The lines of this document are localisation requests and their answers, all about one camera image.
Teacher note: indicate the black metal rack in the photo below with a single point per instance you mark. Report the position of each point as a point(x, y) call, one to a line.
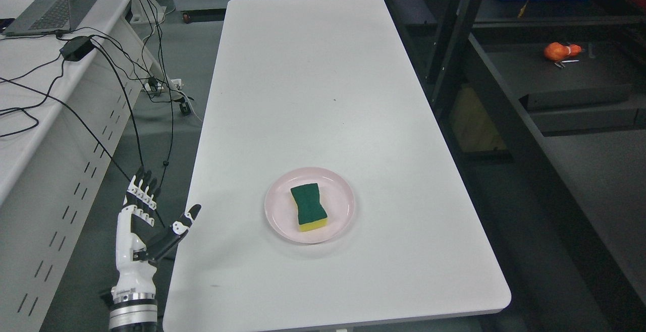
point(552, 153)

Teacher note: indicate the black power adapter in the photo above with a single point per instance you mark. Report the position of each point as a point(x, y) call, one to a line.
point(76, 48)

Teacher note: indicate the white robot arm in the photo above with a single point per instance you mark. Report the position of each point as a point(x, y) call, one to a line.
point(134, 312)

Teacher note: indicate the orange handled tool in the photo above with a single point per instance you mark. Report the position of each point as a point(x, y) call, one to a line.
point(556, 51)

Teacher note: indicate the green yellow sponge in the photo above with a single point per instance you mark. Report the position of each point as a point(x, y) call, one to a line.
point(310, 213)

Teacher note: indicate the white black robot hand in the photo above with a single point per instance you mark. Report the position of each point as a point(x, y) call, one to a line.
point(139, 247)

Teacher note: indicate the white power strip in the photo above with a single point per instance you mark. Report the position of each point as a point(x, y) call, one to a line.
point(158, 88)

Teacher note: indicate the pink plate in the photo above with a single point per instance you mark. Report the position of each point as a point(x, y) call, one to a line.
point(336, 196)

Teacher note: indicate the grey laptop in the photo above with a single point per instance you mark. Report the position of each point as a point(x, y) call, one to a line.
point(49, 16)

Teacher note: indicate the white side desk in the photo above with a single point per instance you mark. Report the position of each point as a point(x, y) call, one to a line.
point(55, 157)

